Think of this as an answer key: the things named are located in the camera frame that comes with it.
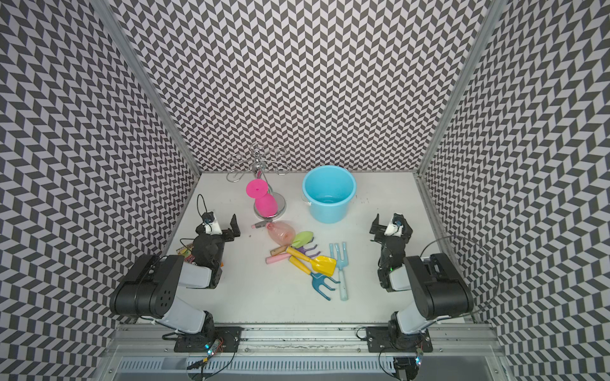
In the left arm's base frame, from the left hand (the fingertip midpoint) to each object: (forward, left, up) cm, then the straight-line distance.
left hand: (223, 217), depth 90 cm
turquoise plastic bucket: (+11, -41, +3) cm, 43 cm away
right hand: (-2, -64, 0) cm, 64 cm away
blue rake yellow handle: (-21, -37, -10) cm, 44 cm away
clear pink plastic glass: (-6, -24, -1) cm, 25 cm away
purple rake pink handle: (-9, -30, -9) cm, 32 cm away
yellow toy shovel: (-15, -39, -11) cm, 43 cm away
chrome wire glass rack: (+11, -15, +18) cm, 26 cm away
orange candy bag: (-11, +13, -7) cm, 19 cm away
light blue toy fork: (-15, -45, -11) cm, 49 cm away
